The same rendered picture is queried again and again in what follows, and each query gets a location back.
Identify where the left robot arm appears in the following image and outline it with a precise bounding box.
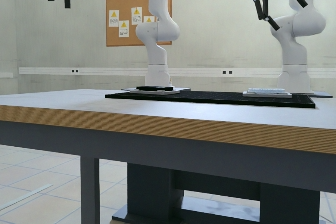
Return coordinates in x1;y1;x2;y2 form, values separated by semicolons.
270;0;326;93

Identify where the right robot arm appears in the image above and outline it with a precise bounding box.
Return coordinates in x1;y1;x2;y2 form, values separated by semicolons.
136;0;180;88

